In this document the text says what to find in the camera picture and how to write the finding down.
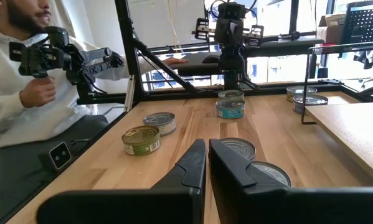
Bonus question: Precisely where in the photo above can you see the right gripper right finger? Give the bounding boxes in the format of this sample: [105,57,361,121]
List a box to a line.
[209,138,373,224]

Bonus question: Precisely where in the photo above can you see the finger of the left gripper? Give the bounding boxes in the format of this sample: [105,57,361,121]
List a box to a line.
[230,18,245,45]
[216,18,231,45]

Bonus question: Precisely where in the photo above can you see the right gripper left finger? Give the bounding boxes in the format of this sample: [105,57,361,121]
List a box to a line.
[35,138,207,224]

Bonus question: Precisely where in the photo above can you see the navy blue label can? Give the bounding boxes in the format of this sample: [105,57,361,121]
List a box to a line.
[251,161,292,188]

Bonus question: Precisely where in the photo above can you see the blue yellowfin tuna can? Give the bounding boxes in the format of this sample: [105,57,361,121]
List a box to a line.
[293,94,329,114]
[215,98,246,119]
[219,138,257,162]

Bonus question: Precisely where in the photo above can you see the green label silver-lid can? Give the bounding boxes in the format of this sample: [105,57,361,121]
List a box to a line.
[217,90,245,101]
[142,111,177,137]

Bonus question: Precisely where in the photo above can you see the green label gold-lid can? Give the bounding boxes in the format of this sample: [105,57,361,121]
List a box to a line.
[121,124,161,157]

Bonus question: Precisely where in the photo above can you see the wooden shelf black metal legs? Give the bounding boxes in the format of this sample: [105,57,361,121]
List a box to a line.
[300,42,373,187]

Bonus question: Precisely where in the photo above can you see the grey desk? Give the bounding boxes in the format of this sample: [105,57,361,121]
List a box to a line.
[176,36,326,77]

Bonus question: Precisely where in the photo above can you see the black computer mouse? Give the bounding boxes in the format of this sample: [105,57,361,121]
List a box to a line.
[202,54,221,65]

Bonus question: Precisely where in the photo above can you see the person's hand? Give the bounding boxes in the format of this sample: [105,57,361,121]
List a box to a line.
[19,76,57,109]
[163,57,189,66]

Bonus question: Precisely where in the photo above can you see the tan label silver-lid can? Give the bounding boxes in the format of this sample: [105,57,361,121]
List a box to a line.
[286,85,318,103]

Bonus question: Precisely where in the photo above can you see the cardboard box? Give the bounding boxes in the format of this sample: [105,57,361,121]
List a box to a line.
[316,14,347,44]

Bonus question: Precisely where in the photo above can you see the black perforated panel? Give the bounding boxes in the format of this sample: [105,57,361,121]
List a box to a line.
[341,1,373,44]

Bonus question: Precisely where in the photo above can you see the person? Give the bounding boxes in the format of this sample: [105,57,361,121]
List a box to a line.
[0,0,190,224]

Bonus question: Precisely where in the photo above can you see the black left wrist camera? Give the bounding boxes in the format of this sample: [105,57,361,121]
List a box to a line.
[217,1,247,20]

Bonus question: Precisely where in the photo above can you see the black aluminium table frame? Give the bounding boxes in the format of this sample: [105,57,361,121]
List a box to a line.
[0,0,373,224]

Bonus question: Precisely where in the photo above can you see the silver aluminium bracket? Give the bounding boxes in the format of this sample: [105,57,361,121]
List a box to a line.
[123,74,136,113]

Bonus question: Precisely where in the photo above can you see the black table-level camera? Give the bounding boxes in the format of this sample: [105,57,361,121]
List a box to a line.
[38,141,73,174]

